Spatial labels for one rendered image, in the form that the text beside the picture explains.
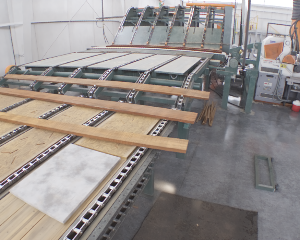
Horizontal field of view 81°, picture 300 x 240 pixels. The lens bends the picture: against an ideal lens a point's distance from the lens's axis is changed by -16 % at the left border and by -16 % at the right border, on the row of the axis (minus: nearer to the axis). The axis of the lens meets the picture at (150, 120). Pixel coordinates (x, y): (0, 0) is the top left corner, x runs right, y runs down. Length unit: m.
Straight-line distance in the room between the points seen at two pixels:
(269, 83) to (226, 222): 4.11
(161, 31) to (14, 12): 4.95
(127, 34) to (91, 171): 6.90
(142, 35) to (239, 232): 6.77
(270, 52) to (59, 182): 5.16
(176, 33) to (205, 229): 6.28
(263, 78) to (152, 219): 4.43
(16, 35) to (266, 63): 7.40
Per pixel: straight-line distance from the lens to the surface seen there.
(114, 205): 1.14
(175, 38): 7.16
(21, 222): 1.23
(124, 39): 7.79
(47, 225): 1.16
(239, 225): 2.19
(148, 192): 2.30
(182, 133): 2.66
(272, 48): 5.47
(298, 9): 6.25
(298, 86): 5.83
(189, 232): 2.03
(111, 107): 2.17
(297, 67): 5.64
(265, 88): 5.61
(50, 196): 1.26
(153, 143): 1.51
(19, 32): 7.46
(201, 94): 2.45
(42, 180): 1.39
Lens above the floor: 1.67
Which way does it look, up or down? 25 degrees down
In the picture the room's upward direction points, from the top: straight up
